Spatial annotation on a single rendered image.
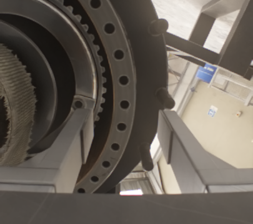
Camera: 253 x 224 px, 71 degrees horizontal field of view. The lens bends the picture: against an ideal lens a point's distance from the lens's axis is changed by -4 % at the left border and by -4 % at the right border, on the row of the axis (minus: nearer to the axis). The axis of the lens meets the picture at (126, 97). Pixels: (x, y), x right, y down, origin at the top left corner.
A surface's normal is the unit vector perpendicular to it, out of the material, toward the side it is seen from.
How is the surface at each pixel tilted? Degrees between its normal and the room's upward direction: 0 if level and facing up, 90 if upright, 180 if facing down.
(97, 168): 90
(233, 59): 90
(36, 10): 90
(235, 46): 90
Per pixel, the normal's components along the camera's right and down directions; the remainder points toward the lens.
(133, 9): 0.02, 0.29
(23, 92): 0.99, -0.16
